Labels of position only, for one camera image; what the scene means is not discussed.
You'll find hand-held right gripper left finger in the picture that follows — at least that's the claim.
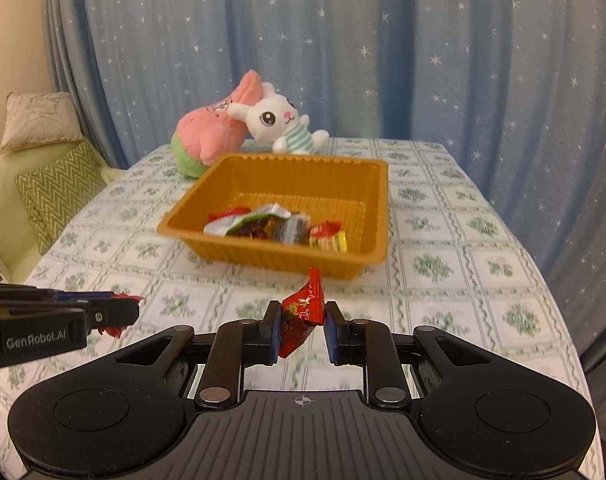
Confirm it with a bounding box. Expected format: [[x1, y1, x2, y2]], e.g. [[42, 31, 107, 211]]
[[110, 301, 284, 408]]

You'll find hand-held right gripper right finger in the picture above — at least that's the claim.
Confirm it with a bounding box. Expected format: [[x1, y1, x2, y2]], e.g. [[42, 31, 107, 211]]
[[324, 300, 495, 408]]

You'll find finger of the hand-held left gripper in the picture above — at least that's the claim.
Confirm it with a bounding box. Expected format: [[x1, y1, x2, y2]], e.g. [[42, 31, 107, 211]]
[[0, 298, 140, 333], [0, 282, 120, 305]]

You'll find red snack wrapper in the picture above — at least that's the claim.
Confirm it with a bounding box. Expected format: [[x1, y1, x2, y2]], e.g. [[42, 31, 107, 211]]
[[95, 290, 146, 337]]

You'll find red gold-print snack packet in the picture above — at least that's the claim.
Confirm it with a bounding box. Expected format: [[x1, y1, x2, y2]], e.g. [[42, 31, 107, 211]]
[[277, 266, 327, 360]]

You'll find red and yellow candy packet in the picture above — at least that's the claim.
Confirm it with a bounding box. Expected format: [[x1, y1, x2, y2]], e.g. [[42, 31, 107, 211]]
[[309, 219, 348, 254]]

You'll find green and silver snack packet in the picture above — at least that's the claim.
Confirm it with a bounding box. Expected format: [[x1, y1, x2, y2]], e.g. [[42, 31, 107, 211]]
[[203, 203, 292, 239]]

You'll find yellow plastic tray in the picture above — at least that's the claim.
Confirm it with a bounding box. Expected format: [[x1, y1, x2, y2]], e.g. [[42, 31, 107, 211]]
[[156, 153, 390, 281]]

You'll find green zigzag cushion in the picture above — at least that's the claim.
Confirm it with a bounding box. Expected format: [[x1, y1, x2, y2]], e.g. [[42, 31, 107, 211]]
[[15, 139, 109, 256]]

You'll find green floral tablecloth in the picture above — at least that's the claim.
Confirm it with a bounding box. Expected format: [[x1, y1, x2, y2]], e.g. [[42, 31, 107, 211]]
[[0, 137, 603, 480]]

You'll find light green sofa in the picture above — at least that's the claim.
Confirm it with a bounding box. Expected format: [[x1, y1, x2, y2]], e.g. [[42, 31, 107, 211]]
[[0, 139, 126, 287]]

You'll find beige cushion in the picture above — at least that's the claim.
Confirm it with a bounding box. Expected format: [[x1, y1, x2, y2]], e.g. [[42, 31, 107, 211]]
[[0, 91, 84, 151]]

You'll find pink star plush toy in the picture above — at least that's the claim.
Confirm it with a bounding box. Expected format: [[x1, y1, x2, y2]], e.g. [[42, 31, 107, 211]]
[[171, 70, 264, 180]]

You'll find white bunny plush toy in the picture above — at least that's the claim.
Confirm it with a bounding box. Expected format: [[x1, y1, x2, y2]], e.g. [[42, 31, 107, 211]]
[[226, 81, 331, 156]]

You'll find blue star-print curtain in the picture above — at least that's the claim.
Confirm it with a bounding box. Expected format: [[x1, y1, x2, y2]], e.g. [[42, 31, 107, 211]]
[[42, 0, 606, 443]]

